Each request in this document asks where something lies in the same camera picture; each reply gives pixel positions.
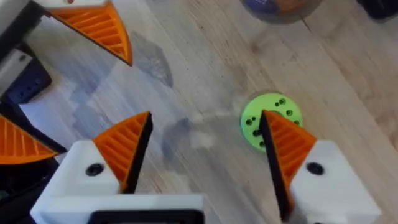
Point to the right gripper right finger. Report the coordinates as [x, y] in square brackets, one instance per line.
[320, 193]

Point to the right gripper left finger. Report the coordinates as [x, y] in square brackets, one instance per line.
[90, 174]

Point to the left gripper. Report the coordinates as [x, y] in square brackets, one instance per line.
[12, 15]

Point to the blue electric screwdriver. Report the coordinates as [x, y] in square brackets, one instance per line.
[379, 7]

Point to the green disc with holes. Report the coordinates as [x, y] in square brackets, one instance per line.
[267, 104]

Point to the round tub with toys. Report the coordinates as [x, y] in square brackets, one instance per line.
[264, 6]

